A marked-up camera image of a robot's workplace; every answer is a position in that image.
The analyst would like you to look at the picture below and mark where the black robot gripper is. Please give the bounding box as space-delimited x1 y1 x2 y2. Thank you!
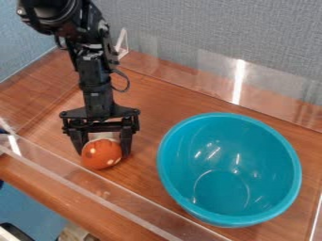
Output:
59 104 141 157

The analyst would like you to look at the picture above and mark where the brown plush mushroom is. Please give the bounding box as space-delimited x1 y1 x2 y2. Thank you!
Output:
81 133 122 169

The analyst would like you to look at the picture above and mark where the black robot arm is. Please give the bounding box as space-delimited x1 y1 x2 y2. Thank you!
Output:
16 0 139 155

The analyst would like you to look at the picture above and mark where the blue plastic bowl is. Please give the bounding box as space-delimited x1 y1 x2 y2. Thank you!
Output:
158 112 302 228

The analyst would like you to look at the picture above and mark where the clear acrylic left barrier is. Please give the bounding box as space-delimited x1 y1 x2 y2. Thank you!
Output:
0 50 75 128

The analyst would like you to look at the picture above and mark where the clear acrylic barrier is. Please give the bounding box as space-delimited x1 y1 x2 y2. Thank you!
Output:
122 31 322 133
0 118 232 241
0 50 75 128

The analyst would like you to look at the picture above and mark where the clear acrylic front barrier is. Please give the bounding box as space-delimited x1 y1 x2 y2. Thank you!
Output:
0 118 232 241

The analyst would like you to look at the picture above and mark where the clear acrylic back barrier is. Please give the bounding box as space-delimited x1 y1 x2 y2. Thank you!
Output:
122 31 322 133

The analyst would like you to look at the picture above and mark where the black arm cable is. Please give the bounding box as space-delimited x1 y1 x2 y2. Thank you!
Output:
110 68 133 93

